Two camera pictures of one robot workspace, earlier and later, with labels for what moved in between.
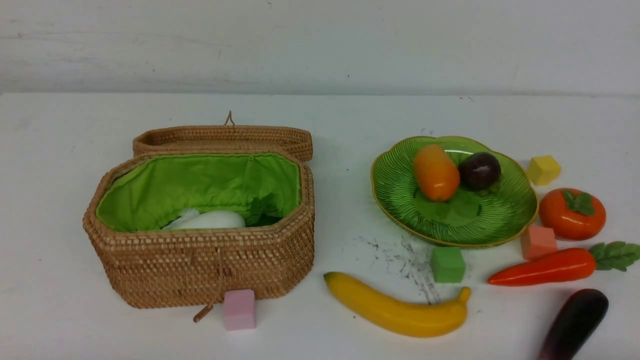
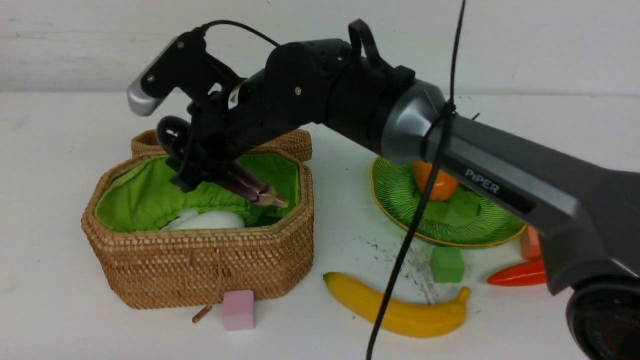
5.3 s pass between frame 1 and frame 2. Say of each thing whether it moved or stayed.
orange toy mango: stayed
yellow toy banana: stayed
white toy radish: stayed
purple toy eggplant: moved
